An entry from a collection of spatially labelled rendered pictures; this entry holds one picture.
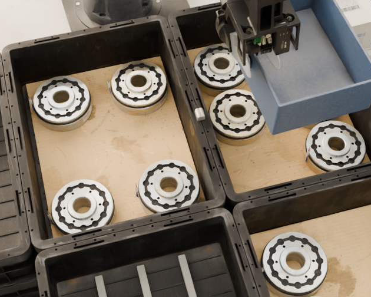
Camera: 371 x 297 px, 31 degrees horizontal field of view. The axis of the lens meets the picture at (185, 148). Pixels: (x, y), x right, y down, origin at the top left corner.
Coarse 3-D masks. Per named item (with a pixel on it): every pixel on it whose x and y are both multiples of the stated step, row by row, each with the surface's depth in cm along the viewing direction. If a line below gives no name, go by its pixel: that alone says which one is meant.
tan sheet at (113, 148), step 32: (160, 64) 127; (32, 96) 123; (96, 96) 123; (96, 128) 120; (128, 128) 120; (160, 128) 120; (64, 160) 116; (96, 160) 116; (128, 160) 116; (160, 160) 116; (192, 160) 116; (128, 192) 113
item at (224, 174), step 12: (180, 12) 120; (192, 12) 120; (204, 12) 121; (180, 36) 118; (180, 48) 116; (192, 72) 113; (192, 84) 114; (204, 108) 110; (204, 120) 108; (216, 144) 106; (216, 156) 105; (348, 168) 104; (360, 168) 104; (228, 180) 103; (300, 180) 103; (312, 180) 103; (324, 180) 103; (228, 192) 102; (252, 192) 102; (264, 192) 102; (276, 192) 102; (228, 204) 103
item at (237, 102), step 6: (234, 102) 118; (240, 102) 118; (228, 108) 117; (246, 108) 117; (228, 114) 117; (246, 114) 117; (228, 120) 117; (234, 120) 116; (240, 120) 116; (246, 120) 116
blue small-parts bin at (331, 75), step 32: (320, 0) 99; (320, 32) 100; (352, 32) 92; (256, 64) 89; (288, 64) 97; (320, 64) 97; (352, 64) 95; (256, 96) 93; (288, 96) 94; (320, 96) 86; (352, 96) 89; (288, 128) 91
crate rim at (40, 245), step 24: (120, 24) 119; (144, 24) 119; (168, 24) 119; (24, 48) 117; (168, 48) 116; (192, 96) 111; (192, 120) 109; (24, 144) 106; (24, 168) 104; (216, 168) 104; (24, 192) 102; (216, 192) 102; (144, 216) 100; (168, 216) 100; (48, 240) 98; (72, 240) 98
